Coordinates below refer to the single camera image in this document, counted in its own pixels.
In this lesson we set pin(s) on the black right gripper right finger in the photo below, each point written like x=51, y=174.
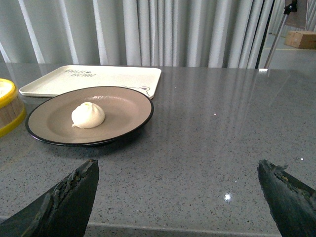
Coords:
x=292, y=203

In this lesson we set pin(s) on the brown plate with black rim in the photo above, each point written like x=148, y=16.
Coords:
x=125, y=109

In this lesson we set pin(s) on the cardboard box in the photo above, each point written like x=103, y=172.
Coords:
x=301, y=39

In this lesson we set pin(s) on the bamboo steamer with yellow rims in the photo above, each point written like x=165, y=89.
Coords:
x=12, y=109

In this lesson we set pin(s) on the white steamed bun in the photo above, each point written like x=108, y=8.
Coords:
x=87, y=115

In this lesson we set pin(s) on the cream rectangular tray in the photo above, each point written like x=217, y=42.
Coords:
x=74, y=77

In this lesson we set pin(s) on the metal tripod stand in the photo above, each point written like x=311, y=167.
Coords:
x=292, y=7

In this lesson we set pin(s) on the grey pleated curtain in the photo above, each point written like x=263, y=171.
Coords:
x=191, y=33

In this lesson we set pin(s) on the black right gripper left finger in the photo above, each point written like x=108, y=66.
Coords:
x=63, y=211

